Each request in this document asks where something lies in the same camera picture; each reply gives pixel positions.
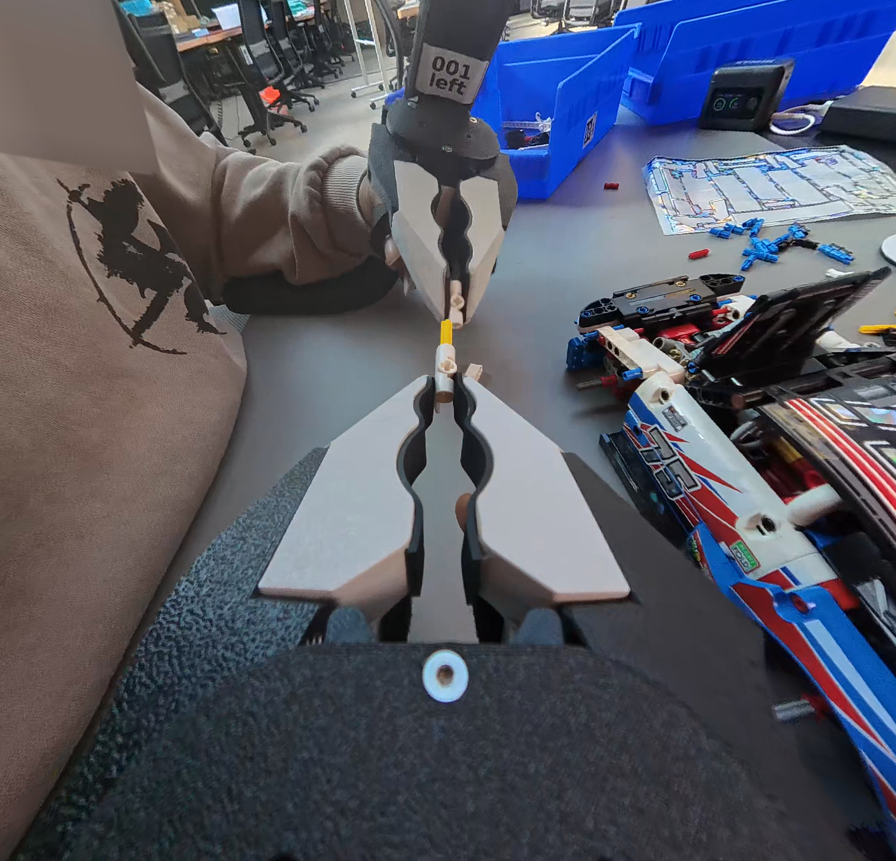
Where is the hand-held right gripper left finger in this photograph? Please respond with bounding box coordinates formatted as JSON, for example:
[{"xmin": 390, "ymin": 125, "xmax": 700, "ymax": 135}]
[{"xmin": 258, "ymin": 374, "xmax": 429, "ymax": 641}]

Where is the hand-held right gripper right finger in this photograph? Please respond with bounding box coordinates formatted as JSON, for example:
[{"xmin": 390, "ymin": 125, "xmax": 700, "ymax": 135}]
[{"xmin": 454, "ymin": 374, "xmax": 631, "ymax": 641}]

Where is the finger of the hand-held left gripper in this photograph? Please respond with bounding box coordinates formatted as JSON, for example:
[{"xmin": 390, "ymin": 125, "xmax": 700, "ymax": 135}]
[
  {"xmin": 391, "ymin": 159, "xmax": 454, "ymax": 323},
  {"xmin": 453, "ymin": 174, "xmax": 508, "ymax": 324}
]

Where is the person's left forearm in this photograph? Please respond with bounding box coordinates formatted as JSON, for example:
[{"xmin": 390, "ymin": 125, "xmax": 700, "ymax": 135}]
[{"xmin": 133, "ymin": 83, "xmax": 372, "ymax": 303}]

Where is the grey desk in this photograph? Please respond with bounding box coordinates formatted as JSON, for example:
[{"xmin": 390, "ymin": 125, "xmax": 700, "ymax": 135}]
[{"xmin": 14, "ymin": 84, "xmax": 896, "ymax": 841}]

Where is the person's left hand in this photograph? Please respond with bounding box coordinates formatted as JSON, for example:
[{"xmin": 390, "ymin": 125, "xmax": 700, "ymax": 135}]
[{"xmin": 357, "ymin": 171, "xmax": 415, "ymax": 296}]

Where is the pile of loose toy pieces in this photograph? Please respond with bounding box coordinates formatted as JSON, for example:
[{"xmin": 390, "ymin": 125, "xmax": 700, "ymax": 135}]
[{"xmin": 500, "ymin": 112, "xmax": 550, "ymax": 149}]

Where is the blue storage bin open front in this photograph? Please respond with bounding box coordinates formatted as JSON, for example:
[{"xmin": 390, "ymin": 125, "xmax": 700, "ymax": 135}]
[{"xmin": 472, "ymin": 24, "xmax": 641, "ymax": 200}]

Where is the white blue red toy race car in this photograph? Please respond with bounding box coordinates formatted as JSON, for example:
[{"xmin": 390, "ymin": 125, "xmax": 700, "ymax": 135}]
[{"xmin": 598, "ymin": 267, "xmax": 896, "ymax": 827}]

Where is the black white toy brick chassis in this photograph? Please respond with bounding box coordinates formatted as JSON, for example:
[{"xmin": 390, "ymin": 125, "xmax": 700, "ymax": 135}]
[{"xmin": 566, "ymin": 273, "xmax": 757, "ymax": 393}]

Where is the wooden office table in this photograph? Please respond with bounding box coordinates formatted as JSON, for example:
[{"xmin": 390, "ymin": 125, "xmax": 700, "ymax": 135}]
[{"xmin": 175, "ymin": 24, "xmax": 246, "ymax": 53}]

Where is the person's torso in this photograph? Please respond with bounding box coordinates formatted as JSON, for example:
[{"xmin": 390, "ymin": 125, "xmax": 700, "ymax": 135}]
[{"xmin": 0, "ymin": 150, "xmax": 247, "ymax": 834}]

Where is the cluster of blue toy pins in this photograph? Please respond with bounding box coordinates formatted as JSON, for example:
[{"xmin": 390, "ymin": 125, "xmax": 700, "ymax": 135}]
[{"xmin": 708, "ymin": 217, "xmax": 855, "ymax": 272}]

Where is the black timer device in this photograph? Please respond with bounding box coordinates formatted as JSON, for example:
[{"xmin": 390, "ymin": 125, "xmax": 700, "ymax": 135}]
[{"xmin": 699, "ymin": 59, "xmax": 795, "ymax": 133}]

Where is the large blue storage bin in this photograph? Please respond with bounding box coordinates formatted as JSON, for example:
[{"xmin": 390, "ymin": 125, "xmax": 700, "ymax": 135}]
[{"xmin": 615, "ymin": 0, "xmax": 896, "ymax": 123}]

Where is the black power adapter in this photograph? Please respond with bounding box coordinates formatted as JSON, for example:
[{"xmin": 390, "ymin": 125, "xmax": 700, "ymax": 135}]
[{"xmin": 815, "ymin": 85, "xmax": 896, "ymax": 141}]

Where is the white cable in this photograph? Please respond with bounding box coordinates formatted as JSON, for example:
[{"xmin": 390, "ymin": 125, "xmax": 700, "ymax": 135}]
[{"xmin": 770, "ymin": 104, "xmax": 830, "ymax": 136}]

